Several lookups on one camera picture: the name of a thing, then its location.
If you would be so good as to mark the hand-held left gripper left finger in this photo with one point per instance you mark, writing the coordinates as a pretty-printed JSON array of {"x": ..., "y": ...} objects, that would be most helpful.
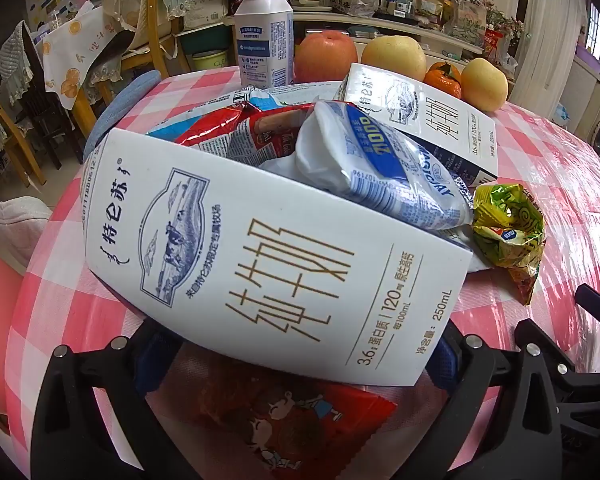
[{"x": 147, "y": 365}]

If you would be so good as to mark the small yellow pear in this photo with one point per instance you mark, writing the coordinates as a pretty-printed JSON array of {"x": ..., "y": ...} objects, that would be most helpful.
[{"x": 485, "y": 85}]

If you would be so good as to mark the cream television stand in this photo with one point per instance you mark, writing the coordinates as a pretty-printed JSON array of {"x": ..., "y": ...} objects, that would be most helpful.
[{"x": 380, "y": 22}]

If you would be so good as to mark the white orange-print tablecloth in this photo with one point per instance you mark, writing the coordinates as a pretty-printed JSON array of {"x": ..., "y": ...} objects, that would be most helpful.
[{"x": 80, "y": 45}]

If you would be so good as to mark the white blue crumpled pouch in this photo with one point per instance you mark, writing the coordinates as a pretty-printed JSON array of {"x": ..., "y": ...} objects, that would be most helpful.
[{"x": 380, "y": 170}]

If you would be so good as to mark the orange tangerine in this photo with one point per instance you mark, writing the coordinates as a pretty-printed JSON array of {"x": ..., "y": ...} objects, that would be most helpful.
[{"x": 442, "y": 82}]

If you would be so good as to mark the pink checked tablecloth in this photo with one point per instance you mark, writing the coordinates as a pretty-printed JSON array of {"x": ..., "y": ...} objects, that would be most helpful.
[{"x": 555, "y": 160}]

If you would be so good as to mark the red apple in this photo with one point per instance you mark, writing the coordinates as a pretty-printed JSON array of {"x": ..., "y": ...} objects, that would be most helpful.
[{"x": 325, "y": 57}]

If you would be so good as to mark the large white milk carton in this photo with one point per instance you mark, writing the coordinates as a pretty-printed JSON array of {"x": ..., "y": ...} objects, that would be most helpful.
[{"x": 260, "y": 270}]

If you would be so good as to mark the white plastic bottle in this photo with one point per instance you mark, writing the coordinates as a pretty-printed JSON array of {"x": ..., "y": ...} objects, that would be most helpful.
[{"x": 262, "y": 35}]

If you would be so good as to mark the red cartoon sachet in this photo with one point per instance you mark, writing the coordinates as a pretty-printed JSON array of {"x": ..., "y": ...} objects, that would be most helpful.
[{"x": 290, "y": 410}]

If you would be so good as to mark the wooden chair with canvas bag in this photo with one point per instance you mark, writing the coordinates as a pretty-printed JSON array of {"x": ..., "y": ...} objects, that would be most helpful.
[{"x": 152, "y": 30}]

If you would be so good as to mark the wooden chair with green cover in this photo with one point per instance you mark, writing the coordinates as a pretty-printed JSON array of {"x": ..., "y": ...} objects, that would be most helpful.
[{"x": 10, "y": 140}]

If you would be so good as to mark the red crumpled wrapper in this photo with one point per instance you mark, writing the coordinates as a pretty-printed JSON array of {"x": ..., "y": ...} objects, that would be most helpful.
[{"x": 210, "y": 130}]

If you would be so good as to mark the printed paper bag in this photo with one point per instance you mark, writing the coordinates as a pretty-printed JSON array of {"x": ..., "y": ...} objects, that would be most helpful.
[{"x": 467, "y": 17}]

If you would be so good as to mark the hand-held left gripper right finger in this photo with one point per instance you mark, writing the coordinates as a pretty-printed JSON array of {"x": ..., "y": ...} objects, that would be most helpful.
[{"x": 445, "y": 360}]

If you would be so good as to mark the dark wooden chair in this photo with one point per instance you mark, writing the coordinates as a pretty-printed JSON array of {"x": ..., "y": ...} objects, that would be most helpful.
[{"x": 45, "y": 110}]

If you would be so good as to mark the green plastic bin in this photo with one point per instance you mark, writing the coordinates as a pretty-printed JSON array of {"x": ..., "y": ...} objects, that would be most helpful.
[{"x": 210, "y": 60}]

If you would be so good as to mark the yellow green snack wrapper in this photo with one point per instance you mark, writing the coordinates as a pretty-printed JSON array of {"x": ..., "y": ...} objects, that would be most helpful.
[{"x": 505, "y": 230}]

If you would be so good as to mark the large yellow pear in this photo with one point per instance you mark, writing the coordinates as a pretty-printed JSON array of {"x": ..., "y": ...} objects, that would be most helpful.
[{"x": 392, "y": 57}]

